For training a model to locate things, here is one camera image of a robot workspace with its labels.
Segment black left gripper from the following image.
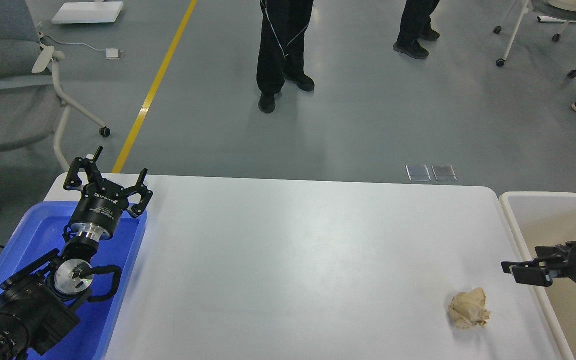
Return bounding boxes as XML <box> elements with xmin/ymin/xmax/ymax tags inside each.
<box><xmin>63</xmin><ymin>146</ymin><xmax>153</xmax><ymax>241</ymax></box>

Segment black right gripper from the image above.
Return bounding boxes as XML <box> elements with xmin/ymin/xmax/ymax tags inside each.
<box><xmin>501</xmin><ymin>241</ymin><xmax>576</xmax><ymax>288</ymax></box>

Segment beige paper ball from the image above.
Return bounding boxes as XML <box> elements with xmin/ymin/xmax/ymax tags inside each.
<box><xmin>448</xmin><ymin>287</ymin><xmax>490</xmax><ymax>330</ymax></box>

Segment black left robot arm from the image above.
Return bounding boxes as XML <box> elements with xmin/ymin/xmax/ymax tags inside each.
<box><xmin>0</xmin><ymin>146</ymin><xmax>154</xmax><ymax>360</ymax></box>

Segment beige plastic bin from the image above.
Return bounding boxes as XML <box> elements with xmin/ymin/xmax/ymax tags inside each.
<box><xmin>499</xmin><ymin>192</ymin><xmax>576</xmax><ymax>360</ymax></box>

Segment blue plastic tray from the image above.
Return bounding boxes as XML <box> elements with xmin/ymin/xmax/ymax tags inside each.
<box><xmin>0</xmin><ymin>202</ymin><xmax>148</xmax><ymax>360</ymax></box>

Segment grey office chair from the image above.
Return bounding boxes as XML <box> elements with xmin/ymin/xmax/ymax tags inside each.
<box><xmin>0</xmin><ymin>0</ymin><xmax>111</xmax><ymax>170</ymax></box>

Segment right metal floor plate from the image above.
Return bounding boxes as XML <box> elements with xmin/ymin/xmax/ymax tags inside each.
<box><xmin>431</xmin><ymin>164</ymin><xmax>458</xmax><ymax>182</ymax></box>

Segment metal floor plate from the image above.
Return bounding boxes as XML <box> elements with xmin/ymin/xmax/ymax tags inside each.
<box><xmin>431</xmin><ymin>164</ymin><xmax>458</xmax><ymax>182</ymax></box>
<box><xmin>406</xmin><ymin>164</ymin><xmax>432</xmax><ymax>182</ymax></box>

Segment left metal floor plate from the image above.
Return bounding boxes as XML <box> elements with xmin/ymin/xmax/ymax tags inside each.
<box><xmin>406</xmin><ymin>164</ymin><xmax>432</xmax><ymax>182</ymax></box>

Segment person in striped black trousers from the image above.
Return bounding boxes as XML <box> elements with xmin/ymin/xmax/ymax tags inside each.
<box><xmin>256</xmin><ymin>0</ymin><xmax>315</xmax><ymax>114</ymax></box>

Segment white power adapter with cable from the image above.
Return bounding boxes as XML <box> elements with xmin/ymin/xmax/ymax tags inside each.
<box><xmin>38</xmin><ymin>32</ymin><xmax>122</xmax><ymax>60</ymax></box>

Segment white flat base plate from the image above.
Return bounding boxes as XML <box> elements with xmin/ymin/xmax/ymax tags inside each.
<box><xmin>51</xmin><ymin>1</ymin><xmax>124</xmax><ymax>25</ymax></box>

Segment white frame chair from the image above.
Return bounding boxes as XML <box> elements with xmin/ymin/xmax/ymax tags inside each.
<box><xmin>493</xmin><ymin>0</ymin><xmax>576</xmax><ymax>79</ymax></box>

